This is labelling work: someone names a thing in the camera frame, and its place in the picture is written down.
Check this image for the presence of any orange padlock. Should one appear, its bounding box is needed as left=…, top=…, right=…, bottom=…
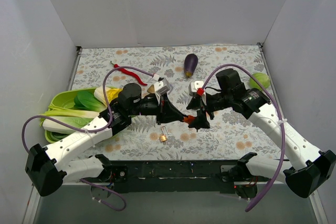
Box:
left=183, top=115, right=195, bottom=124

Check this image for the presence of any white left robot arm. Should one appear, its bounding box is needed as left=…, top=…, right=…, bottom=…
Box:
left=25, top=83, right=185, bottom=197

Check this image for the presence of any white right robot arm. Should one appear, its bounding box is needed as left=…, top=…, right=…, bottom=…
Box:
left=186, top=68, right=335, bottom=198

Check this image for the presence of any large brass padlock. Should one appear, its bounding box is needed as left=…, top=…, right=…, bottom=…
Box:
left=146, top=83, right=174, bottom=95

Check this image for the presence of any small brass padlock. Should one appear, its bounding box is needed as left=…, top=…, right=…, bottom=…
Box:
left=159, top=125, right=169, bottom=143

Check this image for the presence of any red chili pepper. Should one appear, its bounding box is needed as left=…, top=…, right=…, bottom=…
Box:
left=110, top=61, right=148, bottom=86

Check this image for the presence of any purple eggplant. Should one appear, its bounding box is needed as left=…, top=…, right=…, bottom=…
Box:
left=184, top=54, right=198, bottom=78

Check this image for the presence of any green bok choy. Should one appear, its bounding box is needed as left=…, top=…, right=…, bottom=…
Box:
left=42, top=90, right=107, bottom=119

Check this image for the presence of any green tray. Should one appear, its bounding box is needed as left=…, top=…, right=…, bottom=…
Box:
left=40, top=87, right=107, bottom=143

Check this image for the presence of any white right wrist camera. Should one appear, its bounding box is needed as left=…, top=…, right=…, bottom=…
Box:
left=188, top=81, right=205, bottom=96

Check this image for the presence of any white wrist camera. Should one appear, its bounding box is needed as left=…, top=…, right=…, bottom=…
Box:
left=154, top=78, right=172, bottom=95
left=188, top=81, right=205, bottom=96

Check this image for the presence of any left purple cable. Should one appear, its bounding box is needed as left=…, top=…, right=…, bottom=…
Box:
left=22, top=66, right=161, bottom=211

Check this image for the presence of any purple cable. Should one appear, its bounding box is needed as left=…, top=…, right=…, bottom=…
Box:
left=199, top=63, right=287, bottom=212
left=22, top=66, right=161, bottom=211

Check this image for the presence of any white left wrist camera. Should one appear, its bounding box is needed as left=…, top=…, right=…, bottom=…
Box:
left=154, top=78, right=172, bottom=95

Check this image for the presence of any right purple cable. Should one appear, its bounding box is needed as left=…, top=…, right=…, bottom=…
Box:
left=199, top=63, right=287, bottom=212

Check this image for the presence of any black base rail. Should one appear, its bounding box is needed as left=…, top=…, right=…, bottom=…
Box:
left=86, top=160, right=267, bottom=194

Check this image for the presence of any aluminium frame rail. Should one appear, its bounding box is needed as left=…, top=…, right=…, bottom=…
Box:
left=309, top=191, right=329, bottom=224

